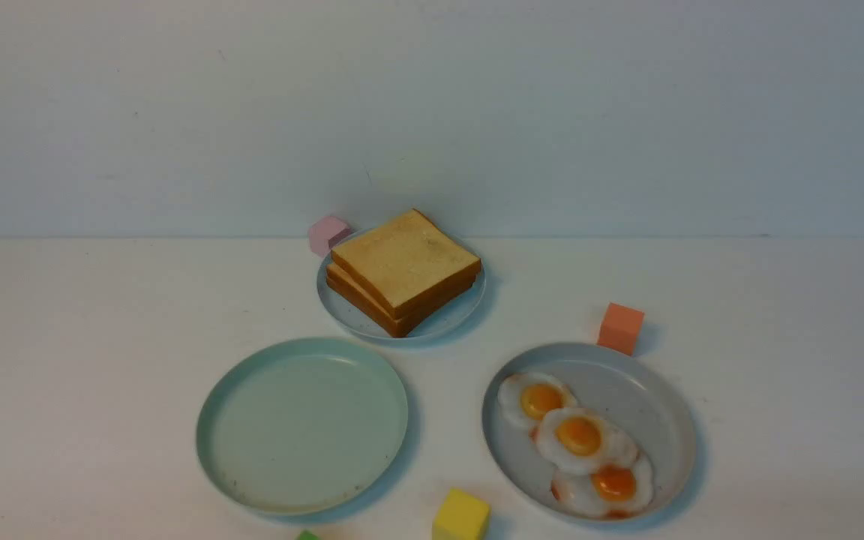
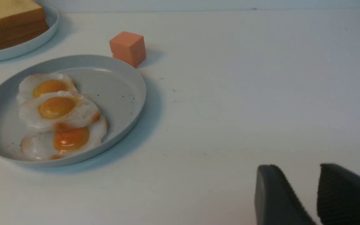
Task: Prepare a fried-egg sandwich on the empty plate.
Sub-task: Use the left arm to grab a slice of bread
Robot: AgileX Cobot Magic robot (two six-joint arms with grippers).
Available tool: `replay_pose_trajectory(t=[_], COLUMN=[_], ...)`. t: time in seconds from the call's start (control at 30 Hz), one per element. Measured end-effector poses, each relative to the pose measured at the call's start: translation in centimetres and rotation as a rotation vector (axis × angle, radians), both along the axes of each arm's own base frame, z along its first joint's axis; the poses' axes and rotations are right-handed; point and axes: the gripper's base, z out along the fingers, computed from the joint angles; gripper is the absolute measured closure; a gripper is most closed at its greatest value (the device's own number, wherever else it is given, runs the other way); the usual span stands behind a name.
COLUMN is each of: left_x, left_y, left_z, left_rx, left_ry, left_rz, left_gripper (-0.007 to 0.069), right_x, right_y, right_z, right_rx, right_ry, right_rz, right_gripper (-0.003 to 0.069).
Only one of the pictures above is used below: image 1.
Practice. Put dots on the yellow foam cube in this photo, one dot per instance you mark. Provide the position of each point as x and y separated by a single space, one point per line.
461 516

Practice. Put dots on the pink foam cube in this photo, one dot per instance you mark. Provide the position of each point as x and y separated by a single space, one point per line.
327 232

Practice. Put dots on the orange foam cube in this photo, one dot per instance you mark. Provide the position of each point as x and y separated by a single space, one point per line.
620 329

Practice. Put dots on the small blue bread plate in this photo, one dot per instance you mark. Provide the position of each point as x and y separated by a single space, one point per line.
356 322

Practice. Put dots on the large green empty plate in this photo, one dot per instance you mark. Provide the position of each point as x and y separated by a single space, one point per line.
302 427

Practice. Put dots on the large grey egg plate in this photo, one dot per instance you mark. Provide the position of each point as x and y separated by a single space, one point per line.
626 392

